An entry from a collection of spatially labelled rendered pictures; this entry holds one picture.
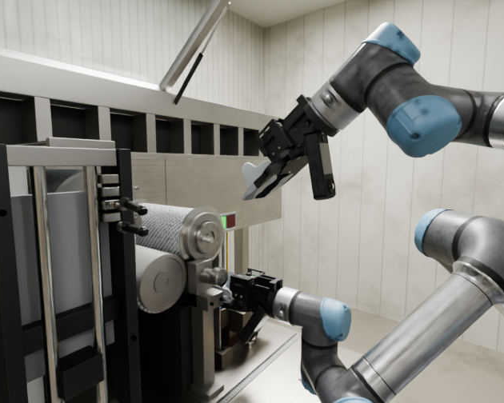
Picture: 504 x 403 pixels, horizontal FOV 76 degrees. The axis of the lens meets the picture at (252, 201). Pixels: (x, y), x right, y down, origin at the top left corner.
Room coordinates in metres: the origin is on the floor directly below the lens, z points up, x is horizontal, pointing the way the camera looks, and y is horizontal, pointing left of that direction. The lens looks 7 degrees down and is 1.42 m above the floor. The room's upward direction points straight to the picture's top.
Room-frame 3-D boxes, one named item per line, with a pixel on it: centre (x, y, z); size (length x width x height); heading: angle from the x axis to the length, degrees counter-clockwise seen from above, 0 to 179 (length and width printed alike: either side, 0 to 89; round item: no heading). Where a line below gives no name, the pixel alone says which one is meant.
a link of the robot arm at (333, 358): (0.61, -0.14, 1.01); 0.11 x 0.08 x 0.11; 10
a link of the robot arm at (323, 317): (0.63, -0.14, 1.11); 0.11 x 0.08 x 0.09; 54
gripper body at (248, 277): (0.72, -0.01, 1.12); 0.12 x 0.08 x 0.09; 54
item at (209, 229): (0.74, 0.11, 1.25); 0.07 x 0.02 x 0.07; 144
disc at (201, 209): (0.74, 0.12, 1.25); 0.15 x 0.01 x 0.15; 144
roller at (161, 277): (0.72, 0.28, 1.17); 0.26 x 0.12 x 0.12; 54
